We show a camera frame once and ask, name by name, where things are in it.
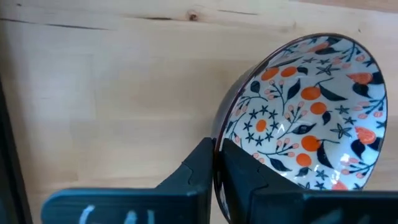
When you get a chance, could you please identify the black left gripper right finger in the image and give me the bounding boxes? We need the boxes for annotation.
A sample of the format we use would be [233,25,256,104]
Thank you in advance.
[220,138,398,224]

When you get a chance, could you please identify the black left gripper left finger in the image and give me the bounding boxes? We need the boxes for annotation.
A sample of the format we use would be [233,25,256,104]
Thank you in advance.
[40,138,216,224]

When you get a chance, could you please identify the black bowl orange floral interior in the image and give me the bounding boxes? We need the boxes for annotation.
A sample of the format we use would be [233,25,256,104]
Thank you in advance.
[211,32,389,224]

